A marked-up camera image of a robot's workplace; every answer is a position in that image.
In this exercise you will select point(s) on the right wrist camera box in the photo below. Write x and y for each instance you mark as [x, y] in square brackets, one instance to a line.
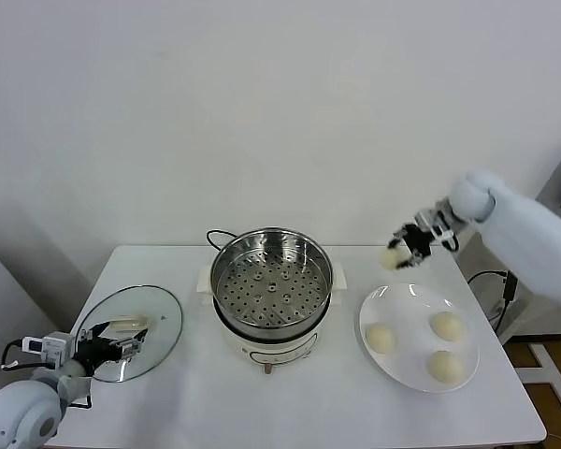
[432, 224]

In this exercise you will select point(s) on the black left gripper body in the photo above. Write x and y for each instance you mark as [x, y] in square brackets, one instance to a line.
[96, 351]

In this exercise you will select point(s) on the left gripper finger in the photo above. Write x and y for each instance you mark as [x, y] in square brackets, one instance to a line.
[133, 346]
[98, 329]

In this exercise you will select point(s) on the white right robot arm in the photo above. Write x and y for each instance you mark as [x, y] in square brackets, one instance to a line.
[533, 243]

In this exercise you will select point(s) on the round glass pot lid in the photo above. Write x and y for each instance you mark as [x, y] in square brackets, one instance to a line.
[163, 308]

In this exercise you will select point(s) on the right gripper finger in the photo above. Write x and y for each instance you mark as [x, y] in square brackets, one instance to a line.
[397, 238]
[413, 261]

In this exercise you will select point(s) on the white round plate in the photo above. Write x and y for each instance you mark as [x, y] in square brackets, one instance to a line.
[411, 318]

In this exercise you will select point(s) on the white floor frame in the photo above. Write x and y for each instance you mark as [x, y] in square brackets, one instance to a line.
[547, 372]

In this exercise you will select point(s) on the white steamed baozi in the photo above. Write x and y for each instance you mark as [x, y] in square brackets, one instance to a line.
[444, 367]
[392, 259]
[447, 326]
[380, 339]

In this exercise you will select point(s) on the steel perforated steamer basket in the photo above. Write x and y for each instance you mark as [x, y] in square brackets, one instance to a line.
[271, 290]

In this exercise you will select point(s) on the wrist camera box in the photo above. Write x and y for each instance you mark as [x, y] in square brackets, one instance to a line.
[432, 224]
[51, 348]

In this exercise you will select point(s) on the cream electric cooker base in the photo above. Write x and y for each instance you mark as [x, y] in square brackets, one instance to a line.
[271, 348]

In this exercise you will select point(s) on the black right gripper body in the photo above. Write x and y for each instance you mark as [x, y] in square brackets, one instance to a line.
[420, 241]

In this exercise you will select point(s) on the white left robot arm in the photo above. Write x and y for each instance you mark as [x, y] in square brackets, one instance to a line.
[23, 411]

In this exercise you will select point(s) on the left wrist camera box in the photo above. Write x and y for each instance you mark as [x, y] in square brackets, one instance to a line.
[51, 348]

